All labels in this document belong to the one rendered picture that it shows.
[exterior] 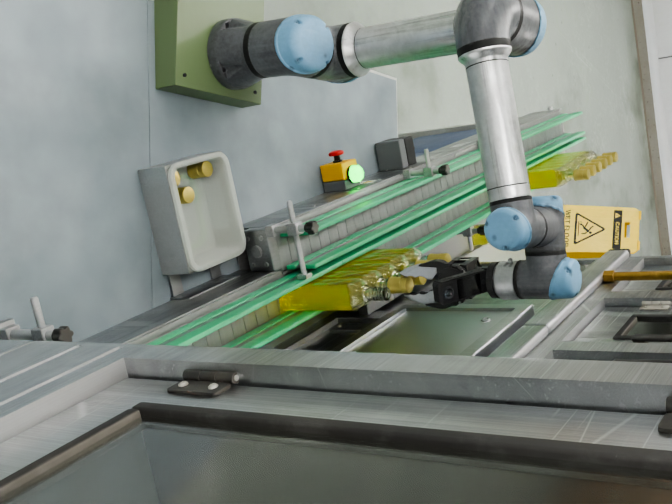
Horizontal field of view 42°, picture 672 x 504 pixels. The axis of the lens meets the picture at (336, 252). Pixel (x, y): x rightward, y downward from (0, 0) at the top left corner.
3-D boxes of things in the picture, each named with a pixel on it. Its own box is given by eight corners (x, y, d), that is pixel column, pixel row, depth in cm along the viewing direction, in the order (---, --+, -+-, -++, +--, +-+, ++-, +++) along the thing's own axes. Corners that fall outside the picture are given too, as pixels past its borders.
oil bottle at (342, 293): (281, 311, 189) (362, 311, 176) (275, 286, 187) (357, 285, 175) (296, 302, 193) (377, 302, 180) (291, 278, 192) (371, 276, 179)
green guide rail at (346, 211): (279, 237, 188) (309, 235, 184) (278, 232, 188) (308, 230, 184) (562, 116, 326) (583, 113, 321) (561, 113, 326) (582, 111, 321)
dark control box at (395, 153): (378, 171, 246) (403, 168, 241) (373, 143, 244) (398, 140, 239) (392, 165, 252) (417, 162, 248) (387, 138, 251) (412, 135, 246)
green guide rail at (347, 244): (286, 269, 190) (315, 268, 185) (285, 265, 190) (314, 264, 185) (564, 136, 327) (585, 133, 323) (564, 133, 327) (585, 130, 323)
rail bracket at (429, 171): (401, 180, 232) (445, 176, 224) (396, 153, 230) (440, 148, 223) (408, 177, 235) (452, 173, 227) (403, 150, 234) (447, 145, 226)
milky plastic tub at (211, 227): (163, 276, 178) (193, 275, 173) (137, 169, 174) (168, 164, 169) (219, 253, 192) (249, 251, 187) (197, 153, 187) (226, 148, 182)
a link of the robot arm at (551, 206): (546, 195, 154) (550, 256, 155) (570, 194, 163) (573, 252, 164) (505, 198, 159) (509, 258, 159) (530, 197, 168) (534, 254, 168)
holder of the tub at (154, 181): (168, 300, 180) (195, 300, 175) (137, 170, 174) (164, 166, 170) (223, 276, 193) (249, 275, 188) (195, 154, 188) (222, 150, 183)
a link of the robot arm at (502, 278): (515, 304, 164) (509, 263, 162) (493, 304, 167) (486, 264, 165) (530, 292, 170) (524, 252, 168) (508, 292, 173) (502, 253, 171)
